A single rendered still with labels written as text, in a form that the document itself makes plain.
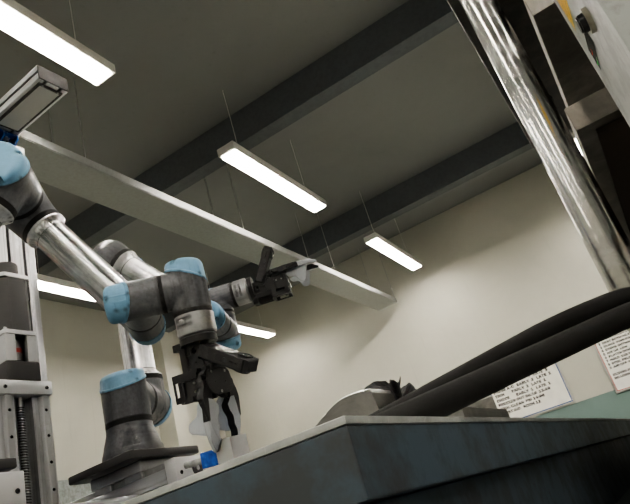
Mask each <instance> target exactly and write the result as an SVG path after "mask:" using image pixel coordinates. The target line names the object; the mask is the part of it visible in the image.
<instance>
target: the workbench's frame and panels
mask: <svg viewBox="0 0 630 504"><path fill-rule="evenodd" d="M141 504H630V420H621V421H560V422H500V423H439V424H379V425H344V426H341V427H339V428H336V429H334V430H331V431H328V432H326V433H323V434H321V435H318V436H315V437H313V438H310V439H308V440H305V441H302V442H300V443H297V444H295V445H292V446H289V447H287V448H284V449H282V450H279V451H276V452H274V453H271V454H269V455H266V456H263V457H261V458H258V459H256V460H253V461H250V462H248V463H245V464H243V465H240V466H237V467H235V468H232V469H230V470H227V471H224V472H222V473H219V474H217V475H214V476H211V477H209V478H206V479H204V480H201V481H198V482H196V483H193V484H191V485H188V486H185V487H183V488H180V489H178V490H175V491H172V492H170V493H167V494H165V495H162V496H159V497H157V498H154V499H152V500H149V501H146V502H144V503H141Z"/></svg>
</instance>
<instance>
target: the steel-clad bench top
mask: <svg viewBox="0 0 630 504"><path fill-rule="evenodd" d="M621 420H630V419H614V418H522V417H429V416H341V417H339V418H336V419H334V420H331V421H329V422H326V423H324V424H321V425H318V426H316V427H313V428H311V429H308V430H306V431H303V432H301V433H298V434H296V435H293V436H290V437H288V438H285V439H283V440H280V441H278V442H275V443H273V444H270V445H267V446H265V447H262V448H260V449H257V450H255V451H252V452H250V453H247V454H245V455H242V456H239V457H237V458H234V459H232V460H229V461H227V462H224V463H222V464H219V465H216V466H214V467H211V468H209V469H206V470H204V471H201V472H199V473H196V474H194V475H191V476H188V477H186V478H183V479H181V480H178V481H176V482H173V483H171V484H168V485H165V486H163V487H160V488H158V489H155V490H153V491H150V492H148V493H145V494H143V495H140V496H137V497H135V498H132V499H130V500H127V501H125V502H122V503H120V504H141V503H144V502H146V501H149V500H152V499H154V498H157V497H159V496H162V495H165V494H167V493H170V492H172V491H175V490H178V489H180V488H183V487H185V486H188V485H191V484H193V483H196V482H198V481H201V480H204V479H206V478H209V477H211V476H214V475H217V474H219V473H222V472H224V471H227V470H230V469H232V468H235V467H237V466H240V465H243V464H245V463H248V462H250V461H253V460H256V459H258V458H261V457H263V456H266V455H269V454H271V453H274V452H276V451H279V450H282V449H284V448H287V447H289V446H292V445H295V444H297V443H300V442H302V441H305V440H308V439H310V438H313V437H315V436H318V435H321V434H323V433H326V432H328V431H331V430H334V429H336V428H339V427H341V426H344V425H379V424H439V423H500V422H560V421H621Z"/></svg>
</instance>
